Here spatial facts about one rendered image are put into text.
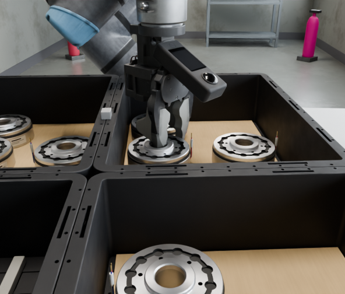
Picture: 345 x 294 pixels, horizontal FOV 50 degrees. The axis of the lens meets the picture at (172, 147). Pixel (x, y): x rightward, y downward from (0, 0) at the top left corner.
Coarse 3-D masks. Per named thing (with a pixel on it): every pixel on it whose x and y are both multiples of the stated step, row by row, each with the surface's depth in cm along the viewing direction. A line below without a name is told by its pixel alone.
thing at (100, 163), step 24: (120, 96) 63; (288, 96) 63; (312, 120) 53; (336, 144) 46; (96, 168) 41; (120, 168) 40; (144, 168) 40; (168, 168) 40; (192, 168) 40; (216, 168) 40; (240, 168) 41; (264, 168) 41
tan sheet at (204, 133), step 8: (192, 128) 76; (200, 128) 76; (208, 128) 76; (216, 128) 76; (224, 128) 76; (232, 128) 76; (240, 128) 76; (248, 128) 76; (256, 128) 76; (128, 136) 72; (192, 136) 72; (200, 136) 72; (208, 136) 72; (216, 136) 72; (128, 144) 69; (200, 144) 69; (208, 144) 69; (192, 152) 66; (200, 152) 66; (208, 152) 66; (192, 160) 63; (200, 160) 63; (208, 160) 63
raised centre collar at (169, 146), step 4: (148, 140) 62; (168, 140) 62; (144, 144) 61; (148, 144) 60; (152, 144) 62; (168, 144) 60; (172, 144) 61; (148, 148) 59; (152, 148) 59; (156, 148) 59; (160, 148) 59; (164, 148) 59; (168, 148) 59; (172, 148) 60; (152, 152) 59; (156, 152) 59; (160, 152) 59; (164, 152) 59
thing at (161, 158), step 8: (144, 136) 64; (168, 136) 64; (176, 136) 64; (136, 144) 62; (176, 144) 62; (184, 144) 62; (128, 152) 60; (136, 152) 60; (144, 152) 59; (168, 152) 59; (176, 152) 59; (184, 152) 59; (144, 160) 57; (152, 160) 57; (160, 160) 57; (168, 160) 57; (176, 160) 57
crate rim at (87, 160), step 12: (108, 96) 63; (96, 120) 53; (96, 132) 49; (96, 144) 46; (84, 156) 43; (0, 168) 40; (12, 168) 40; (24, 168) 40; (36, 168) 41; (48, 168) 40; (60, 168) 40; (72, 168) 40; (84, 168) 40
